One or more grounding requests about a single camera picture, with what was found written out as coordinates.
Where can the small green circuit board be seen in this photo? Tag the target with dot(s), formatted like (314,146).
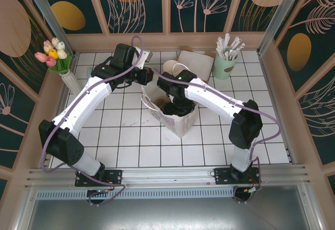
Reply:
(254,191)

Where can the stack of green paper cups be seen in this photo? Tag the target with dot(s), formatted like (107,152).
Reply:
(168,66)

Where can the white ribbed vase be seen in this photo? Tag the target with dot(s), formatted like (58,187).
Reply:
(72,83)

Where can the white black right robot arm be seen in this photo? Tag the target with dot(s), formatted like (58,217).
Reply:
(209,96)

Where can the mint green straw holder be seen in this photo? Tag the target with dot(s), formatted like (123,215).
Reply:
(223,69)

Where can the white wrapped straw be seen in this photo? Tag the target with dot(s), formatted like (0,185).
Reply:
(226,41)
(239,51)
(220,45)
(237,47)
(234,44)

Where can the white printed paper bag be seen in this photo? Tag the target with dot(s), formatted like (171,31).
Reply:
(180,126)

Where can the aluminium mounting rail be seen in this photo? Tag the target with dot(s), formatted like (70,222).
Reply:
(167,176)

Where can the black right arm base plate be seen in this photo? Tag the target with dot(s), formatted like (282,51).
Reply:
(222,176)

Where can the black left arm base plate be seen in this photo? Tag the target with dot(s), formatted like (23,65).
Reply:
(112,177)

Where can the aluminium frame post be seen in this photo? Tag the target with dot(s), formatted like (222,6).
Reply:
(49,13)
(277,13)

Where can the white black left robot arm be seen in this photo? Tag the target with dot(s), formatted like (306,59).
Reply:
(86,96)

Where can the black plastic cup lid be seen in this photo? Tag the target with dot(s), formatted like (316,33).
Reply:
(180,112)

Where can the artificial tulip bouquet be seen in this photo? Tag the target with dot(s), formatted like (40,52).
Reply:
(53,53)

